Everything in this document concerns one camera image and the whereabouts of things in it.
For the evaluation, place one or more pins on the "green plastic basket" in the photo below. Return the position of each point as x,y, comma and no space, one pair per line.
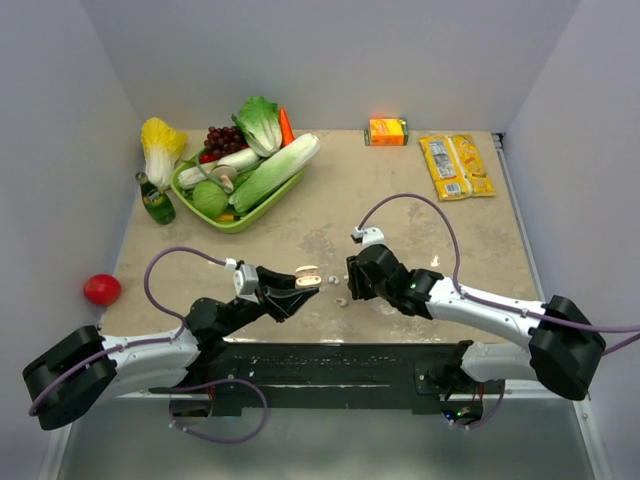
240,222

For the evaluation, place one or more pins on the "purple grapes bunch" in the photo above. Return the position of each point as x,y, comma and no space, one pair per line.
222,141

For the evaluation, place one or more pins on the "orange carrot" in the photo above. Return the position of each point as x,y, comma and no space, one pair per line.
286,130

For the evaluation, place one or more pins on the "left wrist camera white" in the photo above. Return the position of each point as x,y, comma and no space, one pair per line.
246,282

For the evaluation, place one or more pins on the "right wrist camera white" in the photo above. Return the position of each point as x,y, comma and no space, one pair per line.
365,237

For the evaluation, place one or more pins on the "yellow napa cabbage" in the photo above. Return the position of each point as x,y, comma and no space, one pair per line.
162,147

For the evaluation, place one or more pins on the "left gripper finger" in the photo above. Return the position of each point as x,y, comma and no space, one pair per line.
287,302
274,279

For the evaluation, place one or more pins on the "white radish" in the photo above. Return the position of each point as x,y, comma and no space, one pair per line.
243,160

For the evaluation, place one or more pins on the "yellow snack packet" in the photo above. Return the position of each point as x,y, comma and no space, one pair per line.
456,167

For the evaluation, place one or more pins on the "green lettuce head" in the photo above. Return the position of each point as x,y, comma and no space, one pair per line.
258,120

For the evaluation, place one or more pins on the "beige mushroom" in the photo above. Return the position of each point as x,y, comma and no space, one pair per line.
224,176

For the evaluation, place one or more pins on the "beige earbud charging case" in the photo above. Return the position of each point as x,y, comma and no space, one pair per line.
307,276

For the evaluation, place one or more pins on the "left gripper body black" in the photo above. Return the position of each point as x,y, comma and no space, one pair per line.
259,291

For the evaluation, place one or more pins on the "long green napa cabbage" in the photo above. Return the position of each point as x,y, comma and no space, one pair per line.
274,172

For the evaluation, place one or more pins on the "red chili pepper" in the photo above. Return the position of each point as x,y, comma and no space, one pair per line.
205,158

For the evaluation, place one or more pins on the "red tomato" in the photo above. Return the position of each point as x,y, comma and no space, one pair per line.
102,290

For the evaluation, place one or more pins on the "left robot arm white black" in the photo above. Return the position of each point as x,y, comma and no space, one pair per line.
86,366

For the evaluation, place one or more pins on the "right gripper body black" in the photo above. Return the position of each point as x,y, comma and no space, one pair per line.
379,291

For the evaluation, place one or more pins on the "green glass bottle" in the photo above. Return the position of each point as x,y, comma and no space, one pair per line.
155,201

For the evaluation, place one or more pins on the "orange juice box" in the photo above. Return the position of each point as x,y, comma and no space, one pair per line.
386,132

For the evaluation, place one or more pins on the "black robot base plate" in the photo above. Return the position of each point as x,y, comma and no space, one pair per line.
422,378

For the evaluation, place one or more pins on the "round green cabbage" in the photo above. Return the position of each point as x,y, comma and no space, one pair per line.
210,199

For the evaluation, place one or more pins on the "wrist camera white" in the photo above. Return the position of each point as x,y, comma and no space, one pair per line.
365,237
246,282

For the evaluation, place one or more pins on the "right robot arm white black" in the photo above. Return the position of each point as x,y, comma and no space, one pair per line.
552,343

